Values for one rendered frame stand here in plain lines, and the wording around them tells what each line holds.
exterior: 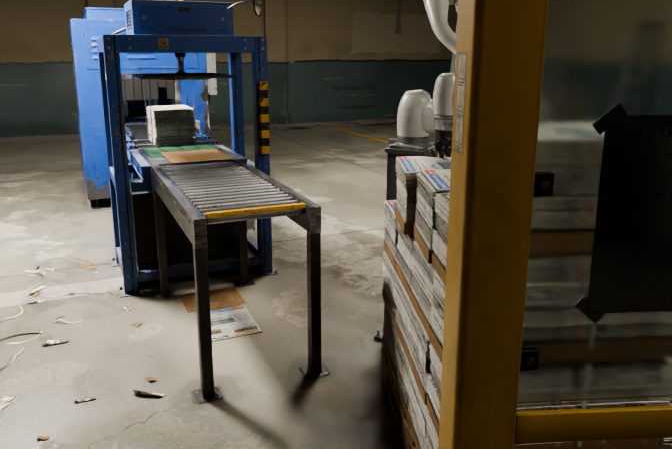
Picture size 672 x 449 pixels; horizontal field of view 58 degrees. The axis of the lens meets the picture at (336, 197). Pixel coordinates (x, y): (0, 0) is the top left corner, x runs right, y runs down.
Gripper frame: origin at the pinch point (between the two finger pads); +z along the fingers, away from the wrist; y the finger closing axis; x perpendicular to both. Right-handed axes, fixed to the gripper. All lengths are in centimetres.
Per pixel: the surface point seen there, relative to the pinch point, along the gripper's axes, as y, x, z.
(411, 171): -18.6, -28.6, -10.1
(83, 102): -246, 346, -4
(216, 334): -100, 70, 96
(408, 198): -19.6, -29.4, -1.0
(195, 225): -97, 9, 18
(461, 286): -37, -152, -19
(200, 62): -144, 382, -38
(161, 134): -150, 211, 8
